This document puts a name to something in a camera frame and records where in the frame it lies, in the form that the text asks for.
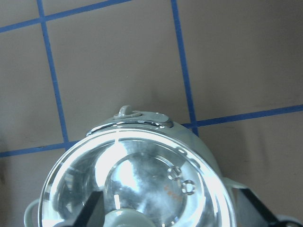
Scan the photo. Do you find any pale green cooking pot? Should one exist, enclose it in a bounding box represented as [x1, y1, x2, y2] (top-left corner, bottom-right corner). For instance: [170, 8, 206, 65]
[23, 105, 261, 227]

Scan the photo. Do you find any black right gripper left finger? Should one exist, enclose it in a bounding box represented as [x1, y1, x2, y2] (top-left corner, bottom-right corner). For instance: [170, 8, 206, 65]
[72, 191, 106, 227]

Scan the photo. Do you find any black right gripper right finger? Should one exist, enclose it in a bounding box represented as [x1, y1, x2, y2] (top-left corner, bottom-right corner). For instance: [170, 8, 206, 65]
[238, 189, 279, 227]

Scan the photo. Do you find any glass pot lid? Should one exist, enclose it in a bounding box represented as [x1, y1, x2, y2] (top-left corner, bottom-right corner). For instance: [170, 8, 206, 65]
[37, 129, 232, 227]

